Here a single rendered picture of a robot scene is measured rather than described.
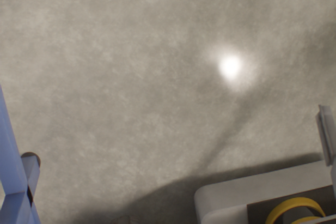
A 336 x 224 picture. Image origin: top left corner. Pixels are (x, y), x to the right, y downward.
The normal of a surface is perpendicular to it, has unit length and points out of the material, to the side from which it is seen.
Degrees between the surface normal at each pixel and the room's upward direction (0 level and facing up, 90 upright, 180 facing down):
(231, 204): 90
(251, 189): 90
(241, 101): 0
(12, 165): 0
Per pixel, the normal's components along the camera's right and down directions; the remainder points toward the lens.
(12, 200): -0.16, -0.93
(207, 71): 0.10, 0.33
